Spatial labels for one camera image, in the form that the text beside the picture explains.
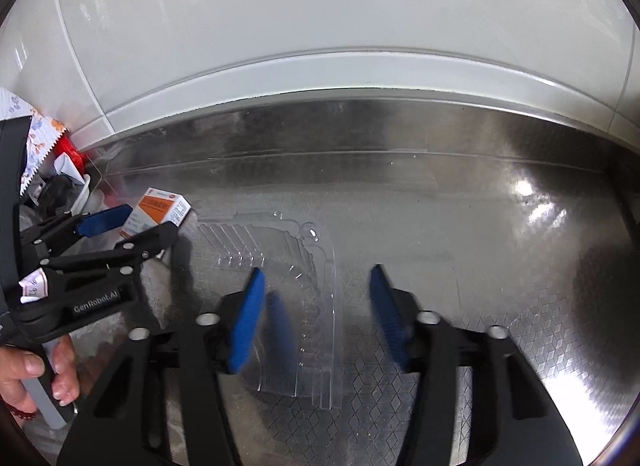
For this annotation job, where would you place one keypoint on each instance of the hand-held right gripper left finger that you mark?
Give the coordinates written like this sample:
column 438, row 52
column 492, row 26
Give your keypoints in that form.
column 245, row 318

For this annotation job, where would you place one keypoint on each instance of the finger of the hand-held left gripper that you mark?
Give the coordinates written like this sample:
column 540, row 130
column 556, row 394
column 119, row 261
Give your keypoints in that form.
column 150, row 243
column 107, row 220

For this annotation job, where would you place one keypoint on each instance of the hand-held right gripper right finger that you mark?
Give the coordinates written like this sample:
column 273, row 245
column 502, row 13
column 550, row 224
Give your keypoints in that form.
column 390, row 316

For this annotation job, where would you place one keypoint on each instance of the small white orange box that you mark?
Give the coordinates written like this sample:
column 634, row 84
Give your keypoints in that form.
column 160, row 208

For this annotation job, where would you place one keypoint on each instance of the clear plastic blister tray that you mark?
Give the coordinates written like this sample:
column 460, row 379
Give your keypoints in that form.
column 295, row 306

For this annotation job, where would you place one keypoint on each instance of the person's left hand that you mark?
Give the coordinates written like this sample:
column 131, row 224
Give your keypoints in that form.
column 17, row 366

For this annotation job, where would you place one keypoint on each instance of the red plastic object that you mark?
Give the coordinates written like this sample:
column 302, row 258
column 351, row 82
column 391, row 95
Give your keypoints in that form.
column 70, row 155

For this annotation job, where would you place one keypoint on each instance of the floral patterned cloth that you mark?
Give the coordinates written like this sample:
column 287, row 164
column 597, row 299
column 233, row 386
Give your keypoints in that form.
column 40, row 145

